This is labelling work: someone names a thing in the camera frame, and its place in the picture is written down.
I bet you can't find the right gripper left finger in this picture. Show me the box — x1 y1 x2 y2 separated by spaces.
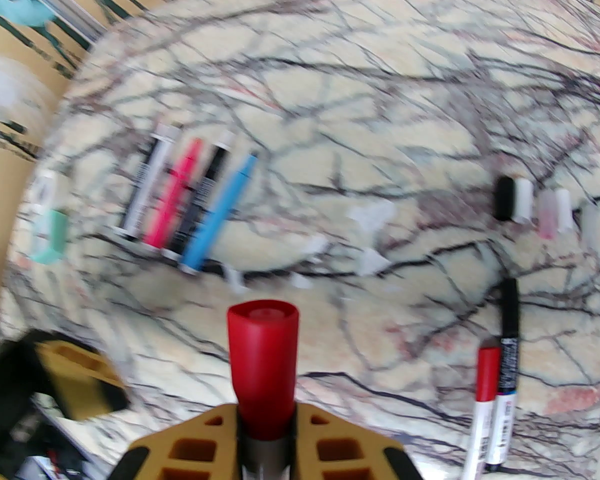
111 403 241 480

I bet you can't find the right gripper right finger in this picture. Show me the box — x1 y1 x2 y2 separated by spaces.
295 402 423 480

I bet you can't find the white marker with red end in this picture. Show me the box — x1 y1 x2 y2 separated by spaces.
227 302 301 480
462 338 503 480

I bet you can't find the thin black pen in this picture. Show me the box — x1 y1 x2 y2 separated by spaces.
119 135 163 239

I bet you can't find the pink highlighter pen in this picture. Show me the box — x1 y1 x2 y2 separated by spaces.
142 138 203 249

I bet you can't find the thin white pen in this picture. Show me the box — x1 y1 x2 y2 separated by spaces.
130 124 178 243

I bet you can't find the blue pen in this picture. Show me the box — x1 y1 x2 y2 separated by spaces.
179 153 258 275

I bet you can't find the black pen with white label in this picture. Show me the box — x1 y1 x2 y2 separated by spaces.
162 132 236 261

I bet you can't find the black pen cap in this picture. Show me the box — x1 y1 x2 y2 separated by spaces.
495 177 515 221

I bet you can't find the white pen cap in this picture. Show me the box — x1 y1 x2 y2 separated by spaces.
555 188 575 234
512 178 533 224

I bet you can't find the pink translucent pen cap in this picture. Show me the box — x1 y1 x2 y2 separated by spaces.
539 190 557 239

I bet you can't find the clear pen cap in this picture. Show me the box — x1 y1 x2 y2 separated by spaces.
580 200 600 249

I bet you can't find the teal and white small box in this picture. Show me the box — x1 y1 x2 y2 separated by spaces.
30 208 71 265

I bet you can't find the black marker with blue band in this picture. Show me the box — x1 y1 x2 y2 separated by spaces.
485 278 521 471

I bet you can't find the aluminium frame post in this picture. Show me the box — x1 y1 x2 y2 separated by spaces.
0 0 108 44

